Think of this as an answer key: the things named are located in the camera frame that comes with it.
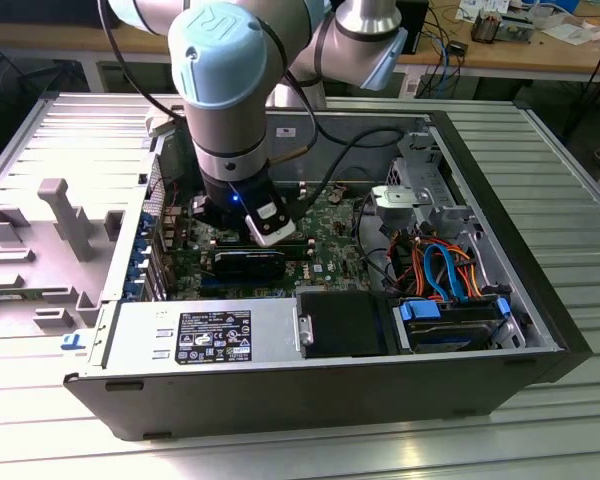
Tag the white case latch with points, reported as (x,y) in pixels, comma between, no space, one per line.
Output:
(155,125)

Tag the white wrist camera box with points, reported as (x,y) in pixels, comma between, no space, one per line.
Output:
(272,232)

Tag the green motherboard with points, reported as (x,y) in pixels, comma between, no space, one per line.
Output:
(330,235)

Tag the wooden desk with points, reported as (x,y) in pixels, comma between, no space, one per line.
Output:
(520,55)

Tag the green circuit device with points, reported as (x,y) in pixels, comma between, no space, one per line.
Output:
(515,30)

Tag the black graphics card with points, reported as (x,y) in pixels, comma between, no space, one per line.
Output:
(250,267)

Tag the black open PC case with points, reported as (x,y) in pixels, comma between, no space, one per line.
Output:
(280,400)

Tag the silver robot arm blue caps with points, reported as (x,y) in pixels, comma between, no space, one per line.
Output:
(220,60)

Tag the tall black box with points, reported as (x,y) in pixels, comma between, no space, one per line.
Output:
(417,25)

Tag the silver metal drive cage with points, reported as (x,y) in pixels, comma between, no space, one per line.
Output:
(450,217)

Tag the hard disk in blue carrier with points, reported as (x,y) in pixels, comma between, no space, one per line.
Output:
(445,342)

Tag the silver power supply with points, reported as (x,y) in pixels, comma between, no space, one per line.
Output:
(140,345)

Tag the brown transformer coil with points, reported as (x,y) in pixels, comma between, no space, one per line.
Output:
(485,27)

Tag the green RAM stick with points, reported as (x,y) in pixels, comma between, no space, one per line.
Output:
(0,298)

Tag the white papers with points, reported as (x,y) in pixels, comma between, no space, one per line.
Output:
(570,32)

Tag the grey parts rack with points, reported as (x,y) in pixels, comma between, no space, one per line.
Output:
(70,220)

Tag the black desktop computer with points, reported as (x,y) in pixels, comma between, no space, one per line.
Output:
(45,12)

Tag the small black box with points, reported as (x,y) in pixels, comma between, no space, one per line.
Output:
(457,47)

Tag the black drive bay cover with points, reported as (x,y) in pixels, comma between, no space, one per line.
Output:
(345,325)

